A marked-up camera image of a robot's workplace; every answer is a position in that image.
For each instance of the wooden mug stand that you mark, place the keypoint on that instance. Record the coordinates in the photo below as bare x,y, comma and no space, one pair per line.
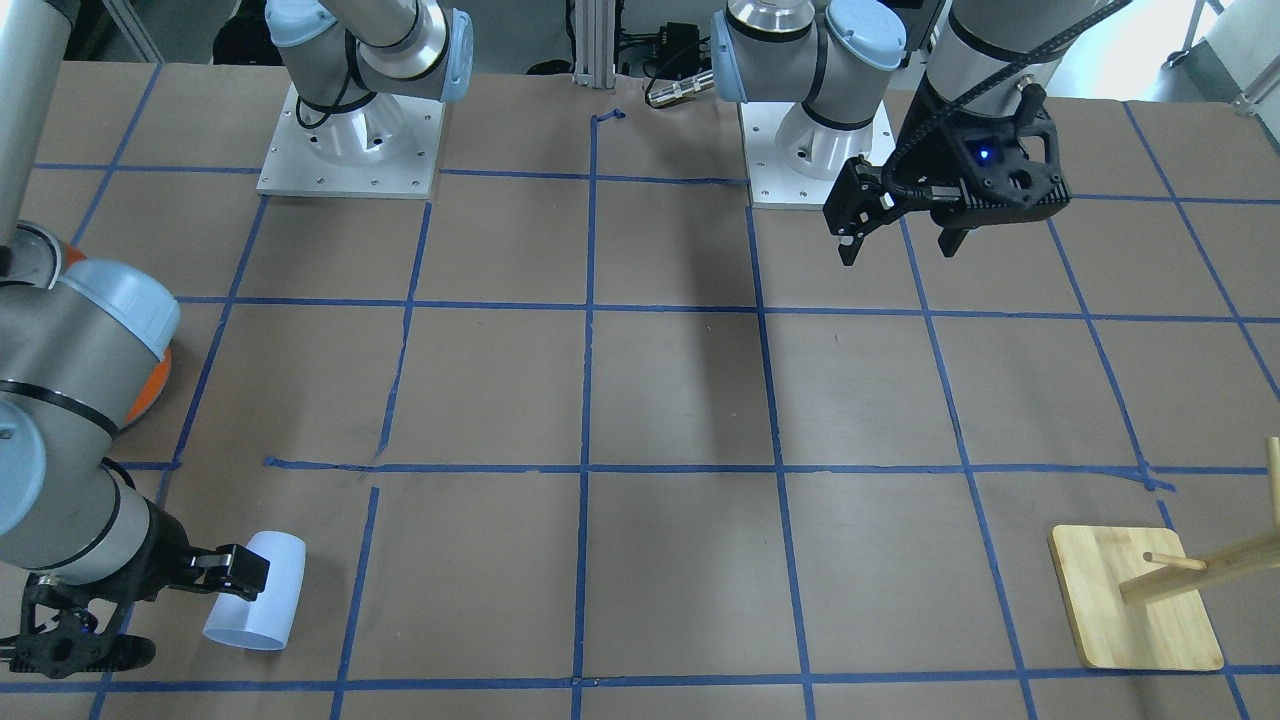
1133,594

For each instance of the aluminium frame post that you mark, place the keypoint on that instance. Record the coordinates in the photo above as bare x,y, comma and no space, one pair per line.
593,29

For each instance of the silver cable connector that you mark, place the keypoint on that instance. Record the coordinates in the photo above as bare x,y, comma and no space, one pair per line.
681,90

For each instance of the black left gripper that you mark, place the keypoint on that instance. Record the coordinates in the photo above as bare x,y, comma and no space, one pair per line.
938,142

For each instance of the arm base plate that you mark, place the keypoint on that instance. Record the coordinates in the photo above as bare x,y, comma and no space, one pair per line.
385,150
793,161

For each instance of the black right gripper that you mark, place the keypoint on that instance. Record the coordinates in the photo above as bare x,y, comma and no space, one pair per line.
160,556

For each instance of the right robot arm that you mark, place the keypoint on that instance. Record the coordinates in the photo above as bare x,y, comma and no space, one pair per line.
82,340

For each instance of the orange canister with metal lid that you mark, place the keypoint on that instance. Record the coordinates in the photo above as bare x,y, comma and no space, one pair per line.
145,390

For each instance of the light blue cup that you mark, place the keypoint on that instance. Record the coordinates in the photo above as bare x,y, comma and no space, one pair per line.
263,624

